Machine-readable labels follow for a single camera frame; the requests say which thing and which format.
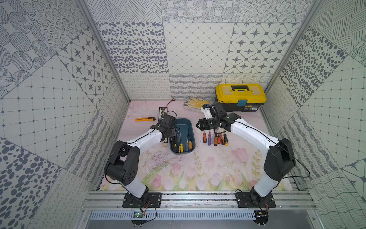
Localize wooden handle black screwdriver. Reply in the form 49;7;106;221
213;129;218;146

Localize red handle small screwdriver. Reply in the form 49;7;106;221
217;130;225;145

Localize teal plastic storage box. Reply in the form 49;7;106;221
169;118;195;155

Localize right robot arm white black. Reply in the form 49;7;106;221
196;102;296;201

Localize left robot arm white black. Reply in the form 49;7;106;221
104;114;177;201

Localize yellow cap screwdriver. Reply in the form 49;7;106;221
179;133;184;153

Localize black balanced charging board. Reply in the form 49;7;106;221
159;106;167;119

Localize yellow utility knife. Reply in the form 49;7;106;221
135;116;156;122

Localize yellow black toolbox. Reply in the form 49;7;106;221
215;84;267;112

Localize yellow white work gloves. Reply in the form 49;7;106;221
183;97;210;112

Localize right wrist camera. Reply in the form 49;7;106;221
201;104;213;120

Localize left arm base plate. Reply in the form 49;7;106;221
123;192;163;208

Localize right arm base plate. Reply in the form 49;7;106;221
234;192;276;209

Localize aluminium rail frame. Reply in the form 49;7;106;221
81;191;316;210

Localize white slotted cable duct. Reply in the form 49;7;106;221
90;210;255;220

